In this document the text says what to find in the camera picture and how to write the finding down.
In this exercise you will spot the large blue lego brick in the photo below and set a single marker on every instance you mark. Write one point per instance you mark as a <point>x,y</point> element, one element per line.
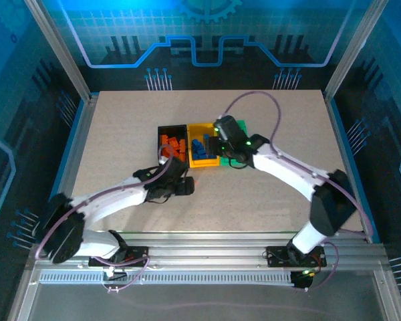
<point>204,154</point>

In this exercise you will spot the large orange lego brick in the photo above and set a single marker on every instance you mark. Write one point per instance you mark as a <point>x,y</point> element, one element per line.
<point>182,144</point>

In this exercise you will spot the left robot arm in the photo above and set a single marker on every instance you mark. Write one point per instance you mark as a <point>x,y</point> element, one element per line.
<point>113,197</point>

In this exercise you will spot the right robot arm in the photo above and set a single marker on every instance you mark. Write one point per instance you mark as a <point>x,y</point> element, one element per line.
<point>287,170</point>

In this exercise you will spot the green plastic bin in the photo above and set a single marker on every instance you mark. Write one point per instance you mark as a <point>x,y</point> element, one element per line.
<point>243,127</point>

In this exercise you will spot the yellow plastic bin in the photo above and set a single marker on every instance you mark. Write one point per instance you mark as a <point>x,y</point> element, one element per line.
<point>200,164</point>

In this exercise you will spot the black plastic bin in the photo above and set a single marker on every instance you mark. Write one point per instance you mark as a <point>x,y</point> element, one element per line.
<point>173,128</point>

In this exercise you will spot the grey base panel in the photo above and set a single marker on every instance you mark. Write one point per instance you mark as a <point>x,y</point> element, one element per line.
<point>200,304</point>

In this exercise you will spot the black controller box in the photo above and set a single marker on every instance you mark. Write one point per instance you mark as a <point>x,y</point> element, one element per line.
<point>300,282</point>

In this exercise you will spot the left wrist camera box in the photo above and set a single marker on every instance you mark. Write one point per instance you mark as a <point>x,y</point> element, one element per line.
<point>162,160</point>

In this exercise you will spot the aluminium frame rail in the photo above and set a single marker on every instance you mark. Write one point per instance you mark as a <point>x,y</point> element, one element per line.
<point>204,244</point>

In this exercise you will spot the aluminium table side rail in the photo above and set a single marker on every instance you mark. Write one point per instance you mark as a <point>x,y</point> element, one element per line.
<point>76,150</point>
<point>344,150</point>

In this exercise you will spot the aluminium frame post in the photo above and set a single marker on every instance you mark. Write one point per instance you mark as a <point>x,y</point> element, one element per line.
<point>64,53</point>
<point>353,50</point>

